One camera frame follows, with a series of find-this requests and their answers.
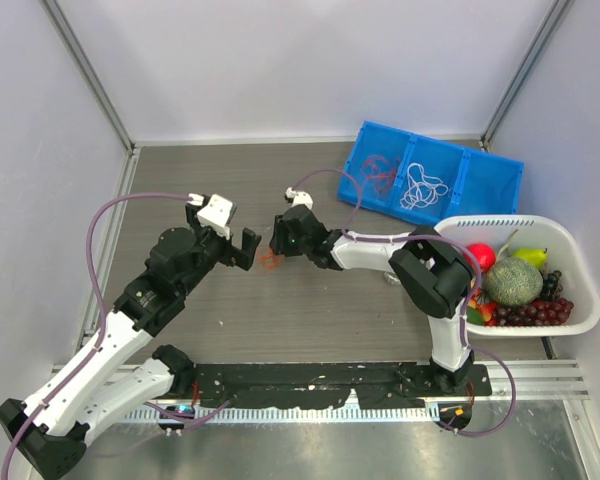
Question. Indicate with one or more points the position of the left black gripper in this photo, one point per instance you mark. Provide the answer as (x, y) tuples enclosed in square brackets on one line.
[(234, 255)]

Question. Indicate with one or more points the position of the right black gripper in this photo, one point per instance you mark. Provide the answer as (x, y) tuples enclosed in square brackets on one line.
[(279, 242)]

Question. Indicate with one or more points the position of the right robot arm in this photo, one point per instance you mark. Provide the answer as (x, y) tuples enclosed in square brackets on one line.
[(431, 269)]

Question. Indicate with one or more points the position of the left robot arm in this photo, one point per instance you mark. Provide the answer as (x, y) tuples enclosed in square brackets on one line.
[(53, 427)]

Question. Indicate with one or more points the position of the clear glass bottle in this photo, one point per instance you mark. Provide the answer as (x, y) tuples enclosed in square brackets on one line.
[(392, 279)]

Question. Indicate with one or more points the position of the blue three-compartment bin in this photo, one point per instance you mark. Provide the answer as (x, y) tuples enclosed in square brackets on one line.
[(422, 180)]

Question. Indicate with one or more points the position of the red apple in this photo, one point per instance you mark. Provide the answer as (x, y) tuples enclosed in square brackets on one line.
[(484, 254)]

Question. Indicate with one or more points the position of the green avocado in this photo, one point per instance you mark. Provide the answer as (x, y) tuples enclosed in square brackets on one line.
[(475, 317)]

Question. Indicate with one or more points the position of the small peach fruit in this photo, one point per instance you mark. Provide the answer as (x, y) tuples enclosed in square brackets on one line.
[(481, 302)]

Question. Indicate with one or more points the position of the white plastic basket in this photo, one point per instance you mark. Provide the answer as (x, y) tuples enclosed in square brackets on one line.
[(564, 254)]

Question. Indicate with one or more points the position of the cantaloupe melon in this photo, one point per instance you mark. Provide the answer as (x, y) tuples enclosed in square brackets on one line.
[(512, 282)]

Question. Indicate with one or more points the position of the green pear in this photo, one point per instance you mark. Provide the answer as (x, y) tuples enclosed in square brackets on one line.
[(535, 256)]

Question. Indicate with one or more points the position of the dark grapes bunch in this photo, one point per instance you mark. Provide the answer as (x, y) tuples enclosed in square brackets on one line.
[(552, 286)]

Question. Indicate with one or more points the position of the red grapes bunch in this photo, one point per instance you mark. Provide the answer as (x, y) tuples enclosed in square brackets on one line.
[(539, 313)]

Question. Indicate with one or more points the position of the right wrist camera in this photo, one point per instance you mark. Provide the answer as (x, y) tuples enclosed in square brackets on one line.
[(298, 197)]

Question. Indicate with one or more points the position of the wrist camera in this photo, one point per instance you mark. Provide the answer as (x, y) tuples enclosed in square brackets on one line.
[(214, 211), (298, 197)]

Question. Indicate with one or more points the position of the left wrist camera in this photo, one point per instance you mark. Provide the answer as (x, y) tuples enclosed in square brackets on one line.
[(214, 211)]

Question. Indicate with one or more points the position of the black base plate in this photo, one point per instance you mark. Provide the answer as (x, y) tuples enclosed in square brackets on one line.
[(319, 386)]

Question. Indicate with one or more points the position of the slotted cable duct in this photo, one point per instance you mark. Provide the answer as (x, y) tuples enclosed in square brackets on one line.
[(350, 413)]

